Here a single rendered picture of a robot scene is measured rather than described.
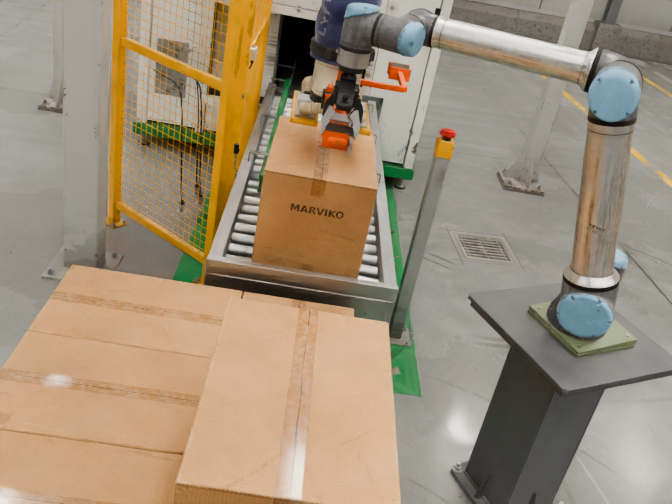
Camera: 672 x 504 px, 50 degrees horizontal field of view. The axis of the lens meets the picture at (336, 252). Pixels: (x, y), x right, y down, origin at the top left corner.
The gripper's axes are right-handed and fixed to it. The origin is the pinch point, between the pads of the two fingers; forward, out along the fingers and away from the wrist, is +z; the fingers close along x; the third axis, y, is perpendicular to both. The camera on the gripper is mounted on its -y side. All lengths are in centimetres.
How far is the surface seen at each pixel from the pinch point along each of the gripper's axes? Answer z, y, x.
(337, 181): 27.3, 29.5, -4.3
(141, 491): 68, -80, 34
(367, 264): 70, 51, -24
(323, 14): -22, 55, 10
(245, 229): 69, 61, 27
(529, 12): 86, 932, -300
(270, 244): 56, 29, 15
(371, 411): 27, -86, -13
